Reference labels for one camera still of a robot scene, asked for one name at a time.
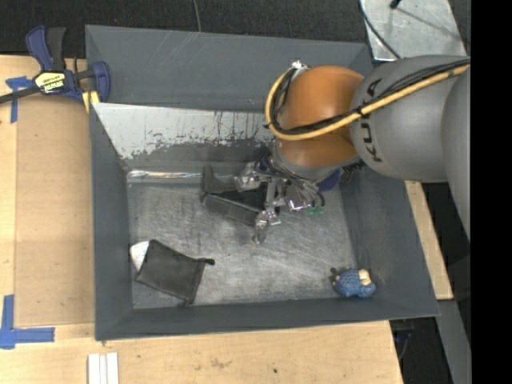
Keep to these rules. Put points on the pale wood board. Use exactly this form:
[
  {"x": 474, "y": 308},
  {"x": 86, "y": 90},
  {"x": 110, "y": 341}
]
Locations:
[{"x": 52, "y": 214}]

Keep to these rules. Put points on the dark flat block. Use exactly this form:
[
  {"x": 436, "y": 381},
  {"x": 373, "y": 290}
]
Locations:
[{"x": 232, "y": 209}]

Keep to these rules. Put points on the dark grey cloth pouch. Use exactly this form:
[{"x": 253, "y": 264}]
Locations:
[{"x": 172, "y": 272}]

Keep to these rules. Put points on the white rounded object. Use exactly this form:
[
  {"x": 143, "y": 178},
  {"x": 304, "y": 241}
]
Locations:
[{"x": 138, "y": 254}]

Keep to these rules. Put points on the grey metal bin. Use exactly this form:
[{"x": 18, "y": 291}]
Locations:
[{"x": 240, "y": 262}]

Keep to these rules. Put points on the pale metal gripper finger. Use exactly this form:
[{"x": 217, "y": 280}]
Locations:
[
  {"x": 260, "y": 230},
  {"x": 272, "y": 217}
]

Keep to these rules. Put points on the blue toy animal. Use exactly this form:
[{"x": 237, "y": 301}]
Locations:
[{"x": 352, "y": 283}]

